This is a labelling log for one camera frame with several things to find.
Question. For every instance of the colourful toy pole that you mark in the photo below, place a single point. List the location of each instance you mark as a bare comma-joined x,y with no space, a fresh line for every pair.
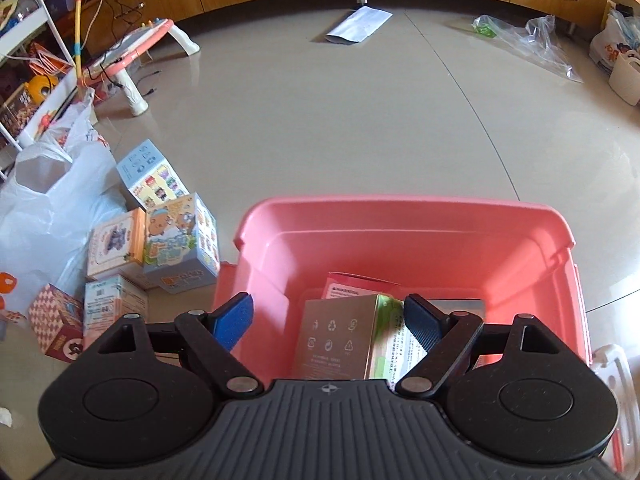
79,30

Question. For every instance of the white and blue box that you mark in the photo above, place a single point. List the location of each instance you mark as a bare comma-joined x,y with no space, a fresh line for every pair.
112,306

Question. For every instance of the cartoon bear box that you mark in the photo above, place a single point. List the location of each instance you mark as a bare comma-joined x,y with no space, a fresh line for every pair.
180,246

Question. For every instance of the red diamond pattern box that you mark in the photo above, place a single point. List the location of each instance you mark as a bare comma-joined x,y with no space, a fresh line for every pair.
57,328

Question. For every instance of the orange round toy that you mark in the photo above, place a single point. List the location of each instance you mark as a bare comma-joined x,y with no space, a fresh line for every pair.
40,89

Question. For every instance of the white printed shopping bag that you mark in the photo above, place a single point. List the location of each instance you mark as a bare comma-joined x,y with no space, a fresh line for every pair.
613,44

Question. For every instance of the pink plastic storage bin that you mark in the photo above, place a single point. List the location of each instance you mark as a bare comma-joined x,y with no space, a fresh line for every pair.
400,240

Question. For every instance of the pale blue cartoon box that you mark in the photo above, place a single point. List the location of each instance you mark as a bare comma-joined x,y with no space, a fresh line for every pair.
150,176

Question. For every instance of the white basket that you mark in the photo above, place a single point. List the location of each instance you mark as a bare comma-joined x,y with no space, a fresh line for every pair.
626,80

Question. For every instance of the pink toy table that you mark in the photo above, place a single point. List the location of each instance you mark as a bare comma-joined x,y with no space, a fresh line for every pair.
136,53

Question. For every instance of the orange-edged picture box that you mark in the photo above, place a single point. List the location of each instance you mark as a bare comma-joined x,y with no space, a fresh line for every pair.
117,246

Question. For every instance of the white metal rack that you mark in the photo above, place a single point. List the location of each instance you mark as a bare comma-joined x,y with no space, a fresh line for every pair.
42,10

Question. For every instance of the white plastic bag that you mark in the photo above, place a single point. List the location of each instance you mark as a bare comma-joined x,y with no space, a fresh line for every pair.
55,200

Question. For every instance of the clear plastic bag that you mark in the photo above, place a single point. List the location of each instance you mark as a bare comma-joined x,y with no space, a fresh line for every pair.
545,44

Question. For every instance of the white envelope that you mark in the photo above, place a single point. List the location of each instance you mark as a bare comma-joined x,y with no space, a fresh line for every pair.
358,25

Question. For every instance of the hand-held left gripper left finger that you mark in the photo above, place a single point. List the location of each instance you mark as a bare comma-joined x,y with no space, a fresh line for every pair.
231,321

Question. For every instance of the pink and red box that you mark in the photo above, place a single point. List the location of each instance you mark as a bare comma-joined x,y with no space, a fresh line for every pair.
360,285

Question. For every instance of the green packet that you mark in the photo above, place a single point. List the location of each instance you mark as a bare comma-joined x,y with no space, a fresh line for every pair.
485,26

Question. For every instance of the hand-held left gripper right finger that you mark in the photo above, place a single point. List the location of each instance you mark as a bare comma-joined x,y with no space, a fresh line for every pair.
424,326

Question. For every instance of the silver and green box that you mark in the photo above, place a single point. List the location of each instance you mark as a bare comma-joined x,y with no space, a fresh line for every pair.
335,331

